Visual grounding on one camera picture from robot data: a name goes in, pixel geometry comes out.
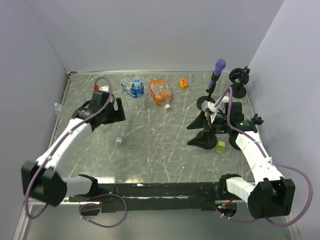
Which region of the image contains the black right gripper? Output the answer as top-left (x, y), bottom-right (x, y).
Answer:
top-left (187, 109), bottom-right (231, 149)

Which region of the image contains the clear bottle front white cap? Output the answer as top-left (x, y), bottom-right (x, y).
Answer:
top-left (115, 119), bottom-right (132, 145)

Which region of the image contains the clear Pocari bottle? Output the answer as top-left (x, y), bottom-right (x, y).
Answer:
top-left (53, 103), bottom-right (63, 119)

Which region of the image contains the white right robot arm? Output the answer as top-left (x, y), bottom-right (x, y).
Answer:
top-left (187, 100), bottom-right (296, 219)

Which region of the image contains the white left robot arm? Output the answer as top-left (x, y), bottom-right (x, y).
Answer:
top-left (21, 90), bottom-right (126, 207)

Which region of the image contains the blue water bottle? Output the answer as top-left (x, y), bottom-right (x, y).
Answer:
top-left (120, 77), bottom-right (145, 99)

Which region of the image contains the orange plastic bottle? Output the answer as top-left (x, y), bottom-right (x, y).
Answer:
top-left (149, 78), bottom-right (172, 111)

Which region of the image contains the yellow orange bottle cap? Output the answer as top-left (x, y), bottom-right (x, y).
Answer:
top-left (179, 78), bottom-right (188, 90)

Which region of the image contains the green toy brick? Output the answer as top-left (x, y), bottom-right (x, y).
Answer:
top-left (216, 141), bottom-right (225, 154)

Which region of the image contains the black empty microphone stand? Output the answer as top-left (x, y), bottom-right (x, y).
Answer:
top-left (229, 65), bottom-right (251, 99)

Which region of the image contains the purple microphone on stand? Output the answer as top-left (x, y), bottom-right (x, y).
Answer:
top-left (196, 58), bottom-right (227, 110)

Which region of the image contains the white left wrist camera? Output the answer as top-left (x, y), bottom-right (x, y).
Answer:
top-left (93, 84), bottom-right (110, 93)

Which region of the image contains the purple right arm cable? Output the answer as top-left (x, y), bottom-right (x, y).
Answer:
top-left (213, 87), bottom-right (314, 228)

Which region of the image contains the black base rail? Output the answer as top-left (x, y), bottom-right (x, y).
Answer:
top-left (68, 182), bottom-right (234, 213)

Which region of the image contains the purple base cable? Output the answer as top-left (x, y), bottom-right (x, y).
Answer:
top-left (78, 193), bottom-right (129, 228)

